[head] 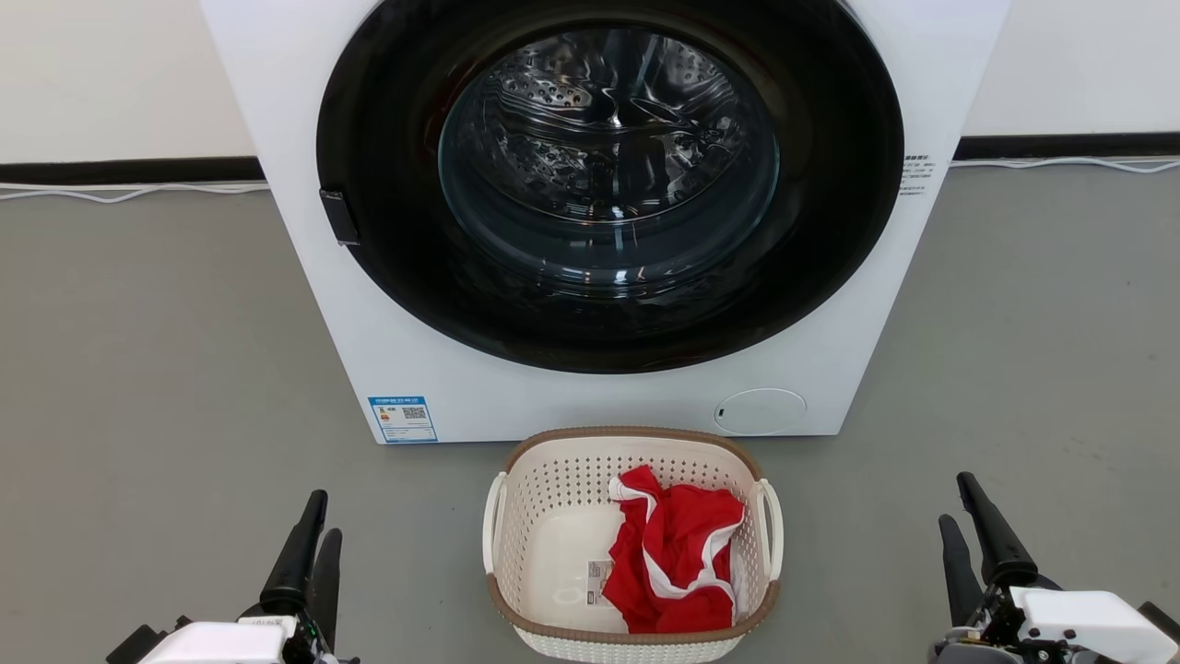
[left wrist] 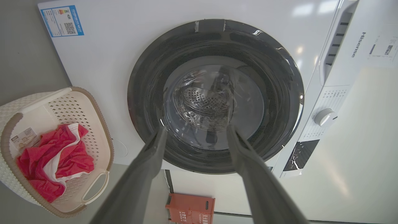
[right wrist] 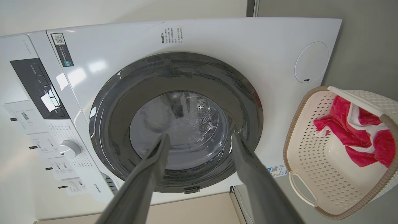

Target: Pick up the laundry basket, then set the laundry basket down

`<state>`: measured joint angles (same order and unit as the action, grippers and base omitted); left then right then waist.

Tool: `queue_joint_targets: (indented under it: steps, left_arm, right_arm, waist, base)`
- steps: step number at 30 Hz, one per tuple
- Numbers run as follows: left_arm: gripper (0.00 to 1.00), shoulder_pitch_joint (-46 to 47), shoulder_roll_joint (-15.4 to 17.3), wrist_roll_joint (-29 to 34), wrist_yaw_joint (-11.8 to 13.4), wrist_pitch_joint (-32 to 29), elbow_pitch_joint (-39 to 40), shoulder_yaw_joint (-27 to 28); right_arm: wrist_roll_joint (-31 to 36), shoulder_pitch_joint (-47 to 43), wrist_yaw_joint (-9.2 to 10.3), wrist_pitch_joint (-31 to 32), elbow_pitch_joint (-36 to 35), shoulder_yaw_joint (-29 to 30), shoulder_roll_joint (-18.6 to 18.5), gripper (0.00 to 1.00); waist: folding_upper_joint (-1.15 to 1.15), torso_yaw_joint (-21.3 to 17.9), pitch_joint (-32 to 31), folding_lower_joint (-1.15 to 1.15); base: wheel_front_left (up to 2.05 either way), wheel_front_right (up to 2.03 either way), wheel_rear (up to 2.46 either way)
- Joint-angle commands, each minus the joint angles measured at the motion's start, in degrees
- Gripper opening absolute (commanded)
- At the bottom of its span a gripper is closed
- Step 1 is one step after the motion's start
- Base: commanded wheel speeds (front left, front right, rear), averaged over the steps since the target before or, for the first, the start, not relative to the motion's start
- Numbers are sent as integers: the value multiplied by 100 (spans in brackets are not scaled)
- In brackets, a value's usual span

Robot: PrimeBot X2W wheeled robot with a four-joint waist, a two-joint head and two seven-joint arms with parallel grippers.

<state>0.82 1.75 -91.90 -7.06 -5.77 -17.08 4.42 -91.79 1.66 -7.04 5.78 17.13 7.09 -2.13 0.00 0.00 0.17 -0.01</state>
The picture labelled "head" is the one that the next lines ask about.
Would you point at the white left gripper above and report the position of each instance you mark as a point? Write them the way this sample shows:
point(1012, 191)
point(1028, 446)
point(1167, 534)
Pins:
point(221, 644)

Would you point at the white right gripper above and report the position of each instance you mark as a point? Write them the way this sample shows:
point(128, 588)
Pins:
point(1088, 627)

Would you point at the white perforated laundry basket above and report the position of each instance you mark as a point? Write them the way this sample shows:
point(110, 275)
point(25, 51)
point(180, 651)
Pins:
point(553, 489)

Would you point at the blue energy label sticker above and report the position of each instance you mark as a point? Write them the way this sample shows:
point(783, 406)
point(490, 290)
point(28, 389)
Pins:
point(403, 420)

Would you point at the round white filter cover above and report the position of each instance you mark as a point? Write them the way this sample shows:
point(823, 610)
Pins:
point(761, 412)

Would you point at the white barcode label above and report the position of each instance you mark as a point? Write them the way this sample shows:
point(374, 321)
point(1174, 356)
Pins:
point(599, 583)

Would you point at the red garment with white trim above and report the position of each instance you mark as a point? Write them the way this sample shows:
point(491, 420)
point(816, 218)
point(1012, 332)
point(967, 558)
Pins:
point(682, 535)

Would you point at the black round washer door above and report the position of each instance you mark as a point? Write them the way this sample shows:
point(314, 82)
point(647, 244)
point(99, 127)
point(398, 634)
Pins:
point(396, 231)

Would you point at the black printed text label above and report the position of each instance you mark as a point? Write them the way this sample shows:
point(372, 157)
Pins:
point(914, 175)

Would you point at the black baseboard strip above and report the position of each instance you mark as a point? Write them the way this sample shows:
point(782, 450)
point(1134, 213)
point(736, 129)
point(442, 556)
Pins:
point(1060, 147)
point(129, 171)

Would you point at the white front-load washing machine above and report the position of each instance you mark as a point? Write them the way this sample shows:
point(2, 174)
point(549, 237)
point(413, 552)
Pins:
point(277, 92)

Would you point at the steel washer drum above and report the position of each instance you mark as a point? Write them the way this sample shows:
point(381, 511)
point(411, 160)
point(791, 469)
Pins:
point(608, 138)

